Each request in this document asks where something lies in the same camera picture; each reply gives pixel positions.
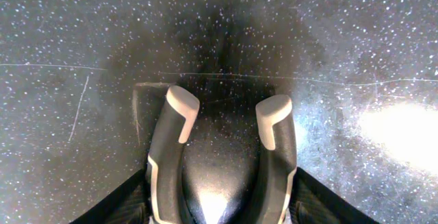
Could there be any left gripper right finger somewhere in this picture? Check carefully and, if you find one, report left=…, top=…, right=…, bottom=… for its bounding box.
left=289, top=167, right=379, bottom=224

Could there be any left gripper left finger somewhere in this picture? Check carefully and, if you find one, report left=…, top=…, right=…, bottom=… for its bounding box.
left=68, top=169, right=153, bottom=224

